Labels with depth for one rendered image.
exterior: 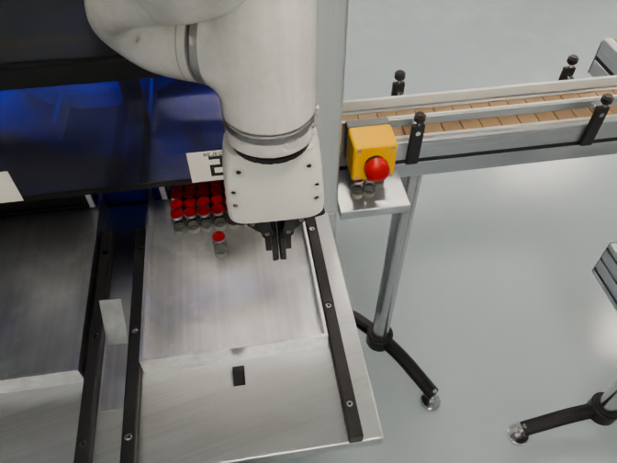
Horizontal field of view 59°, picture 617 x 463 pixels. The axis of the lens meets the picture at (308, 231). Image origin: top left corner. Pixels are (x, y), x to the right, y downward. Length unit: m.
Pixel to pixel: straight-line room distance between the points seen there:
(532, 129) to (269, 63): 0.78
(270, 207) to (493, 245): 1.68
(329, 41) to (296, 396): 0.48
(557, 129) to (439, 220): 1.10
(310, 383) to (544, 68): 2.66
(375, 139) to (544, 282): 1.35
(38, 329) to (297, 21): 0.64
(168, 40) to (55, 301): 0.56
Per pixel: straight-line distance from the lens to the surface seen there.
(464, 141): 1.08
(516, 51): 3.31
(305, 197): 0.55
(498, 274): 2.09
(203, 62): 0.45
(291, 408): 0.77
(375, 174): 0.87
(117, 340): 0.85
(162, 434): 0.78
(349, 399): 0.75
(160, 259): 0.93
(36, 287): 0.96
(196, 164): 0.85
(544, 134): 1.16
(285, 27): 0.42
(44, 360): 0.88
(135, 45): 0.44
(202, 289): 0.87
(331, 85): 0.79
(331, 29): 0.75
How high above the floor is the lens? 1.58
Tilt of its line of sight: 49 degrees down
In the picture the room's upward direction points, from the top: straight up
